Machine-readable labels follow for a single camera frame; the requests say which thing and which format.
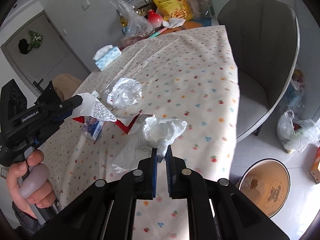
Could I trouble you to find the red white milk carton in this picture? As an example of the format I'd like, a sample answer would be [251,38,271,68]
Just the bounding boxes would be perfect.
[71,93,145,134]

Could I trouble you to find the clear plastic bag with trash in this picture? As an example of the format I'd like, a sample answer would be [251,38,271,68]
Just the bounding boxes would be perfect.
[277,109,319,153]

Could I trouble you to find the small brown cardboard box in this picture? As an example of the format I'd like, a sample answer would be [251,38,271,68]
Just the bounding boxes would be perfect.
[249,179,261,190]

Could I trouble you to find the orange cardboard carry box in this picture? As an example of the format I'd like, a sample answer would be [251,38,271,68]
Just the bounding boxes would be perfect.
[310,147,320,184]

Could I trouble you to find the grey upholstered chair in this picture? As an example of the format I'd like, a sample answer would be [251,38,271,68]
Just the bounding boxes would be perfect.
[217,0,300,142]

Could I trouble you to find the blue tissue box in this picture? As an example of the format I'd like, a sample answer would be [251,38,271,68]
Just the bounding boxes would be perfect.
[93,45,121,70]

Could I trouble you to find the round tan trash bin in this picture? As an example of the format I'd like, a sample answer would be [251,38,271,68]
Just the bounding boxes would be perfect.
[236,158,291,218]

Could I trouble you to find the red apple-shaped jar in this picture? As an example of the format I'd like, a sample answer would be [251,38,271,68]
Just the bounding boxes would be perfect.
[148,9,163,29]

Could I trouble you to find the white tissue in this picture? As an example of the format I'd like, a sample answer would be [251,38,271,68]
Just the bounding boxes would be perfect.
[111,116,188,173]

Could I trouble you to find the yellow snack bag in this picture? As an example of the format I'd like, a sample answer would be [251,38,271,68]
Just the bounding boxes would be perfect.
[153,0,192,21]

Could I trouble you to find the clear crumpled plastic wrap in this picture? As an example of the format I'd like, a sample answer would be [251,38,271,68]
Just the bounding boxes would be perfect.
[102,77,142,109]

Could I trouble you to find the clear plastic bag on table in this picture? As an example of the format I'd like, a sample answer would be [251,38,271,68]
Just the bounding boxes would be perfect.
[111,0,154,48]

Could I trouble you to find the dotted white tablecloth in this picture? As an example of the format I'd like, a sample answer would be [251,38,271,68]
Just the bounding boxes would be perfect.
[41,24,242,240]

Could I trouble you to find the white plastic bag by wall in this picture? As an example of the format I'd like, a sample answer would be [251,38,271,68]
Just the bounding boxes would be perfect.
[284,69,305,116]

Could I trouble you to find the clear glass jar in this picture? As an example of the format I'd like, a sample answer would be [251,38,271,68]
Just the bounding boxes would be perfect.
[185,0,212,20]

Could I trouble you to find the grey door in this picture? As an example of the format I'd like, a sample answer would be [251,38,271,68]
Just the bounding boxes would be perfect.
[1,11,90,96]

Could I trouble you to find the person's left hand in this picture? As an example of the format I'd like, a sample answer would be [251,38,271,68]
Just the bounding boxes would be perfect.
[7,150,56,219]

